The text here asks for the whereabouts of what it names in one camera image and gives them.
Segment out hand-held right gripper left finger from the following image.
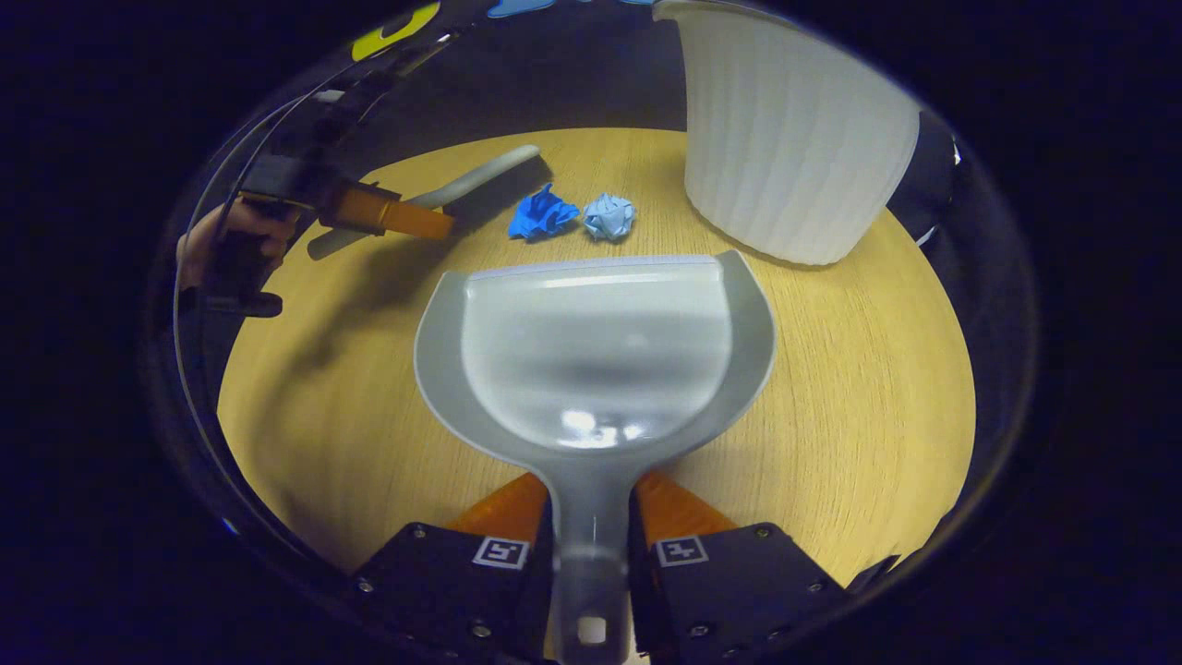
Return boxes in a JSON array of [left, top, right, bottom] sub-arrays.
[[351, 471, 555, 664]]

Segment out grey plastic dustpan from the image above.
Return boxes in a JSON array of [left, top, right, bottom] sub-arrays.
[[413, 249, 778, 665]]

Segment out small white broom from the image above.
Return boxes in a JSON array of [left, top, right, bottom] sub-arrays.
[[308, 145, 541, 261]]

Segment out white ribbed garbage bin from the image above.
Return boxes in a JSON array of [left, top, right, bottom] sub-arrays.
[[653, 0, 923, 267]]

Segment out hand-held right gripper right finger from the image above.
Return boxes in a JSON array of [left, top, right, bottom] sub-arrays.
[[631, 469, 846, 664]]

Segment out black backdrop cloth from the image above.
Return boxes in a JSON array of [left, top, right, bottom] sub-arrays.
[[199, 0, 980, 255]]

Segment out pale blue paper ball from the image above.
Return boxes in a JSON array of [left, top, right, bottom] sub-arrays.
[[582, 192, 637, 243]]

